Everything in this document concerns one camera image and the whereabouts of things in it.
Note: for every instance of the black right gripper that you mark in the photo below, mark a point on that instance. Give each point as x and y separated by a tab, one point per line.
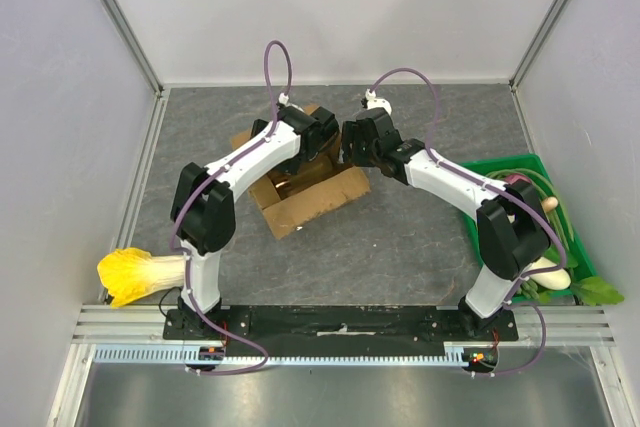
353	145

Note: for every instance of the brown cardboard express box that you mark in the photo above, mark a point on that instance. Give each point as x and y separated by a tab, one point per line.
320	186

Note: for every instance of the gold capped amber bottle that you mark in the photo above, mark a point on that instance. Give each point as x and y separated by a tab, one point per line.
284	184

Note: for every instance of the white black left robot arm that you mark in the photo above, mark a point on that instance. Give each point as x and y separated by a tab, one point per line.
203	208

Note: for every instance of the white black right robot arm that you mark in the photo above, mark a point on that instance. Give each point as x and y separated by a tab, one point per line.
510	222

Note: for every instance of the purple onion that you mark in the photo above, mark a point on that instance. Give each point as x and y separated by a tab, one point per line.
516	177

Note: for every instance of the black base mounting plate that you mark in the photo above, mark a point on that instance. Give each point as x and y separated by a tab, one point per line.
429	322

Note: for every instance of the brown mushroom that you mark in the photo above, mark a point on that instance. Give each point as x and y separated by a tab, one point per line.
549	204

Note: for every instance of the yellow napa cabbage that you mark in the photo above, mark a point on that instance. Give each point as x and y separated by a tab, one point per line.
131	274

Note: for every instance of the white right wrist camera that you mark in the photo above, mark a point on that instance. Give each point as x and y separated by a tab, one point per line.
372	101

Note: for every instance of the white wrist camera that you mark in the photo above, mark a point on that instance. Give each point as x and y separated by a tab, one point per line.
372	101
284	101

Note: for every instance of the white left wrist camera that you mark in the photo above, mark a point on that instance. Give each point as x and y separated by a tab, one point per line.
284	101

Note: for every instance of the slotted cable duct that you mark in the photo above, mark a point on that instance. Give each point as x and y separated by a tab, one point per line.
204	356

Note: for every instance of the aluminium frame rail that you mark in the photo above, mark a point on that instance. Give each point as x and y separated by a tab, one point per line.
557	325

